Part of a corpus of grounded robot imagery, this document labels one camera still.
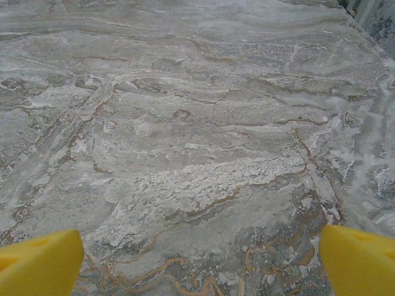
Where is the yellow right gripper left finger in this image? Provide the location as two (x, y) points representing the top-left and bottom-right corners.
(0, 229), (85, 296)

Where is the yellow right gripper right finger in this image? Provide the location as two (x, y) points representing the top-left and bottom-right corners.
(318, 224), (395, 296)

